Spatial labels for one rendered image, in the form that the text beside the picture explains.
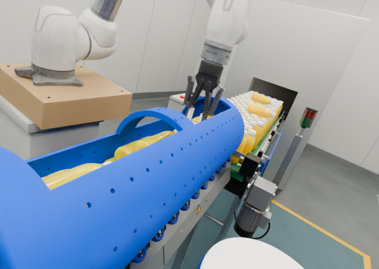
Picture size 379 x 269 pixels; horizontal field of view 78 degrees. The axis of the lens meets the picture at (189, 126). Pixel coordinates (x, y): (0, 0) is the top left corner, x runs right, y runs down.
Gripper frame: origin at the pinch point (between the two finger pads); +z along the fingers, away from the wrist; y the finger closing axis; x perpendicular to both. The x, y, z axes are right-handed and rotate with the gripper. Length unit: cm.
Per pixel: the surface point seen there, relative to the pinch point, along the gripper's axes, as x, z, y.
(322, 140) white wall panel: 433, 86, 101
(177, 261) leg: 21, 86, 8
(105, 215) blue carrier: -52, -1, 11
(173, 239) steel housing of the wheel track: -21.3, 28.7, 13.0
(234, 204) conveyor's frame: 66, 66, 20
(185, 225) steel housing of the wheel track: -13.8, 29.0, 13.1
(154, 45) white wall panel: 313, 11, -239
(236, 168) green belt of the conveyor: 36.7, 27.4, 15.1
